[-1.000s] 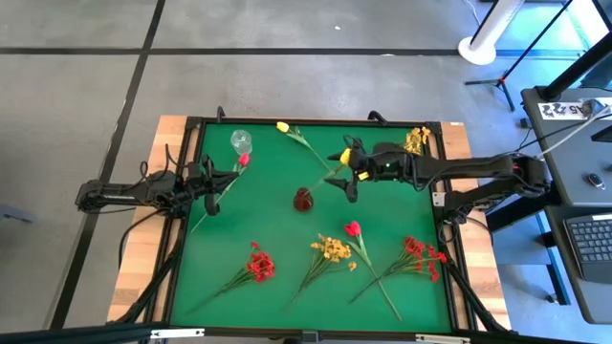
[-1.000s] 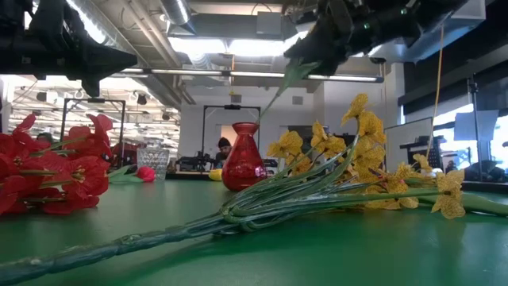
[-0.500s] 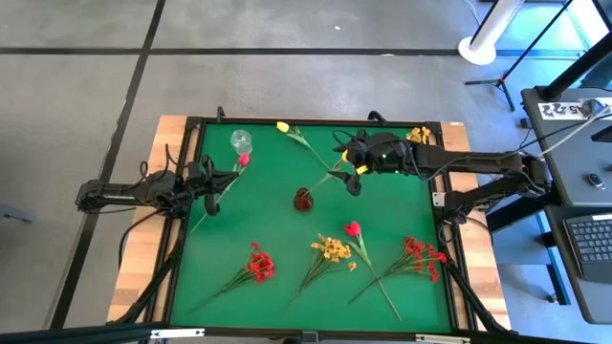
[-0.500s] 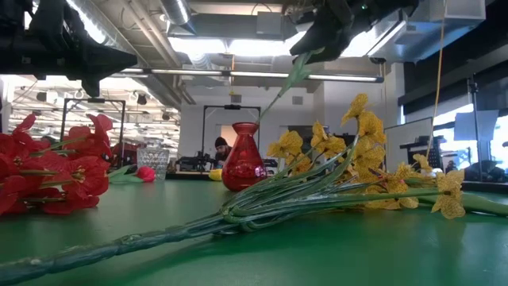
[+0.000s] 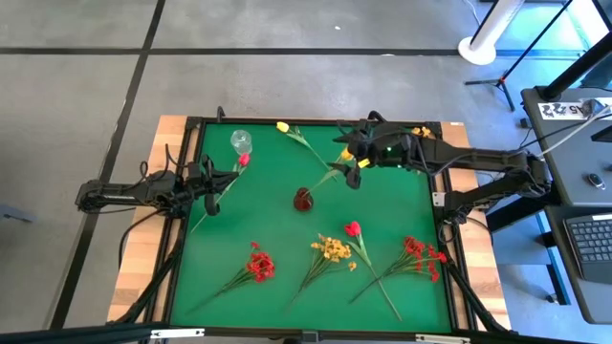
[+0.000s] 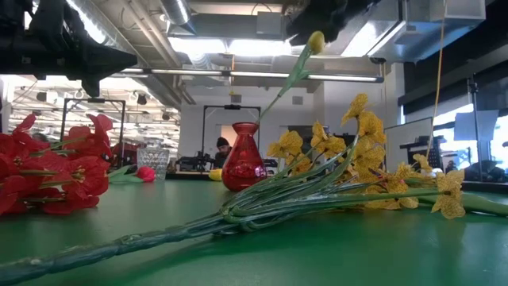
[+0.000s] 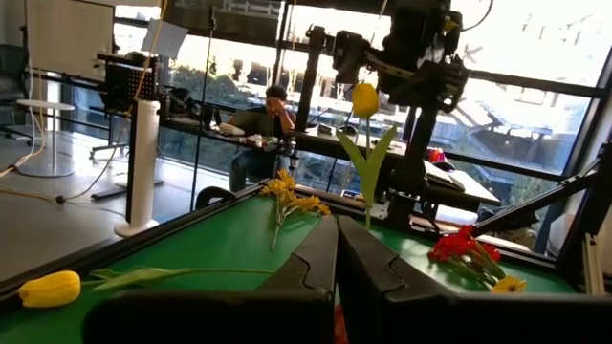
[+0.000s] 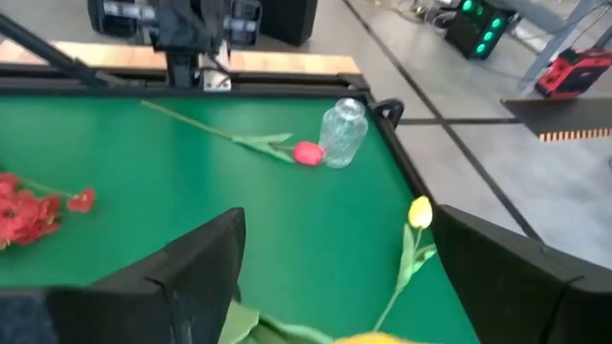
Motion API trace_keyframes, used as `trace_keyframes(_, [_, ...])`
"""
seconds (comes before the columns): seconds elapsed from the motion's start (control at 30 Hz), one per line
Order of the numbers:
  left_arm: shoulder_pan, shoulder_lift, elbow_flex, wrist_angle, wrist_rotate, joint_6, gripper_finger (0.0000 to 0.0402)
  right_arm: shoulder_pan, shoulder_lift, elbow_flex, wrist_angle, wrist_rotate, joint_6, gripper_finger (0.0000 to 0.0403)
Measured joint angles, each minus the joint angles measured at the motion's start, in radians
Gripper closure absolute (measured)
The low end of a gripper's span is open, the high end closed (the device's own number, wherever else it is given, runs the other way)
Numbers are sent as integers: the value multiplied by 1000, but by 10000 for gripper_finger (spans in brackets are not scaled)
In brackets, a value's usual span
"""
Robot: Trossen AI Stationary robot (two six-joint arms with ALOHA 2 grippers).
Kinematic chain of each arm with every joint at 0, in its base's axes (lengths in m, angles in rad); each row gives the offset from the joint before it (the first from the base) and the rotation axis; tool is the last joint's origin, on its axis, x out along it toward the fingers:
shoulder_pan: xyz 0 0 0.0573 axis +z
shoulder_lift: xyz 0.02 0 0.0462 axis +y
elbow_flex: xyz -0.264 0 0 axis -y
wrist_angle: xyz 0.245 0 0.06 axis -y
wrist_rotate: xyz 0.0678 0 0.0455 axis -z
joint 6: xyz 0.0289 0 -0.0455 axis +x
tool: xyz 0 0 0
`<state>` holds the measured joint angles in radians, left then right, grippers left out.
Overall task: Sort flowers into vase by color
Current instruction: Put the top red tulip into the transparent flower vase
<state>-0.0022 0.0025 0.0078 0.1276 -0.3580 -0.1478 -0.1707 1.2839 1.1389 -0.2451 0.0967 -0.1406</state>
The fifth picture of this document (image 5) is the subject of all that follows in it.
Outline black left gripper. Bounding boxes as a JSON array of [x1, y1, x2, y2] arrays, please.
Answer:
[[184, 153, 240, 193]]

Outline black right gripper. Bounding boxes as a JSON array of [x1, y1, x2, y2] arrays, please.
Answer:
[[327, 118, 417, 176]]

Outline yellow artificial tulip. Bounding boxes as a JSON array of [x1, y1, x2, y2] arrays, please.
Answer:
[[305, 146, 358, 195], [275, 120, 334, 172]]

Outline red artificial tulip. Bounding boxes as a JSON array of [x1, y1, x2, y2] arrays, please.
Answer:
[[343, 220, 404, 322], [189, 152, 251, 235]]

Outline dense red small-flower bunch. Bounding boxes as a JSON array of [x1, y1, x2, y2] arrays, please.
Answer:
[[186, 241, 277, 315]]

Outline clear glass vase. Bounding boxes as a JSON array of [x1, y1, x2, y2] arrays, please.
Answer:
[[229, 129, 253, 157]]

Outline dark red vase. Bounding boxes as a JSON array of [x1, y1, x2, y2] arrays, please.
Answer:
[[293, 186, 316, 213]]

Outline green table mat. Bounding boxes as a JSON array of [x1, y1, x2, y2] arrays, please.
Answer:
[[169, 122, 453, 334]]

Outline black tripod stand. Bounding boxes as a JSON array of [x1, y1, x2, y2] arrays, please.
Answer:
[[464, 0, 575, 112]]

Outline white paper label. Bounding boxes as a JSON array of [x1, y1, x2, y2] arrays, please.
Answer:
[[537, 99, 594, 120]]

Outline dark grey desk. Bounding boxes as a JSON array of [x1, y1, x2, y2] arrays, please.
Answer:
[[520, 87, 612, 325]]

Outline black overhead beam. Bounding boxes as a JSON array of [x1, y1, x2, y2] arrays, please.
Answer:
[[0, 322, 612, 344]]

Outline blue desk leg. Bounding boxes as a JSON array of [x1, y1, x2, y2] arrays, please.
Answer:
[[534, 209, 573, 307]]

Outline thick black pole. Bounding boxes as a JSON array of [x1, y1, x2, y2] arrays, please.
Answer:
[[535, 31, 612, 102]]

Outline black keyboard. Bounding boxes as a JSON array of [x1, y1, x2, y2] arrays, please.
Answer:
[[562, 214, 612, 286]]

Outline black floor cable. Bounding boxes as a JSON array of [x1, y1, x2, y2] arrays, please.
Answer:
[[118, 208, 162, 271]]

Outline silver beam bracket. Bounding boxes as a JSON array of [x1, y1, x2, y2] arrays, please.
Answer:
[[414, 333, 472, 344], [150, 327, 206, 340]]

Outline white pedestal stand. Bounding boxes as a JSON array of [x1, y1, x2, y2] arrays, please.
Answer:
[[457, 0, 527, 67]]

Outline white cable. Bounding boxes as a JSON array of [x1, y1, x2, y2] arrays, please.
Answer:
[[535, 107, 612, 159]]

